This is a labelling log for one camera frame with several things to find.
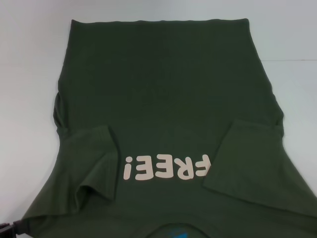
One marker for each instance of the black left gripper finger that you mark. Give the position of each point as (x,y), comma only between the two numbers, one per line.
(17,227)

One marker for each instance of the dark green FREE t-shirt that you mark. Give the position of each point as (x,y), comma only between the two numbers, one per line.
(158,86)

